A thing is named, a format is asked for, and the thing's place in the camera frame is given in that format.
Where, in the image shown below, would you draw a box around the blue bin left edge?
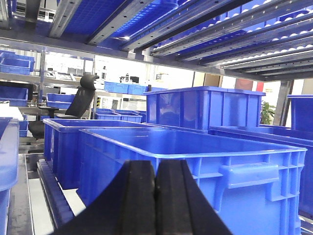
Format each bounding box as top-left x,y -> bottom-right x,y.
0,117 -> 19,235

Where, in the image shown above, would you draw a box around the blue bin nearest front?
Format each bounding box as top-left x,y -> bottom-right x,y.
78,127 -> 306,235

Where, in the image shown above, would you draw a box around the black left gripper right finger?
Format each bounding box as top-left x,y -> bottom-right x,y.
155,160 -> 232,235

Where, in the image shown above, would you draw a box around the tall blue crate centre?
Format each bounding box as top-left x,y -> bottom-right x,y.
145,86 -> 266,130

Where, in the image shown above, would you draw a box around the blue bin behind front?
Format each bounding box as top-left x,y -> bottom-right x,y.
44,118 -> 153,189

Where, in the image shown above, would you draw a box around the blue bin right side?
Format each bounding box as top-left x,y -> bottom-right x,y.
208,94 -> 313,219

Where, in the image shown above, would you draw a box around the green potted plant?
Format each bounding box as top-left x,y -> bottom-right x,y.
260,101 -> 276,125

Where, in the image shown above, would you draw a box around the overhead roller shelf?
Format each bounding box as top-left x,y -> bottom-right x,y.
0,0 -> 313,82

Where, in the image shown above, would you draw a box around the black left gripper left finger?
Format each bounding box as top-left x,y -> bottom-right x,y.
54,161 -> 156,235

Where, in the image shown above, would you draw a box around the black office chair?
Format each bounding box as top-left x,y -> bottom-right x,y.
28,74 -> 99,140

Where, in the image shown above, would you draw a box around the blue bin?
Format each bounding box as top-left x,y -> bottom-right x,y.
44,118 -> 153,189
78,127 -> 306,235
208,94 -> 313,219

